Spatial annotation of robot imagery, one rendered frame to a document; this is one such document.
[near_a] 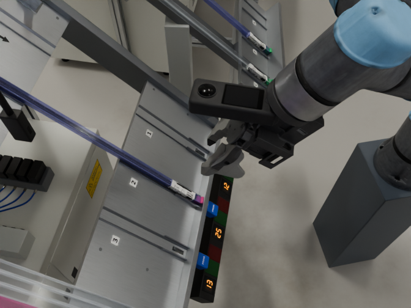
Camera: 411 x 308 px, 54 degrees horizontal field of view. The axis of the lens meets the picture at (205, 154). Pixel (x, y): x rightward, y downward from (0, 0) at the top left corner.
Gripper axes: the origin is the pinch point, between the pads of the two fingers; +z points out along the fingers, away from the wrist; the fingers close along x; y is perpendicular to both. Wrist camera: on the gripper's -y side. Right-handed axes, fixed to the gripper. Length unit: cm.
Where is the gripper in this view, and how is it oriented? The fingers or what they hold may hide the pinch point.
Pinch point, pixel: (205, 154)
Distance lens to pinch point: 65.5
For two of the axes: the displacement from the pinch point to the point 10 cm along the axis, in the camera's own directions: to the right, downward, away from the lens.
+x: 1.8, -8.3, 5.4
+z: -4.8, 4.0, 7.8
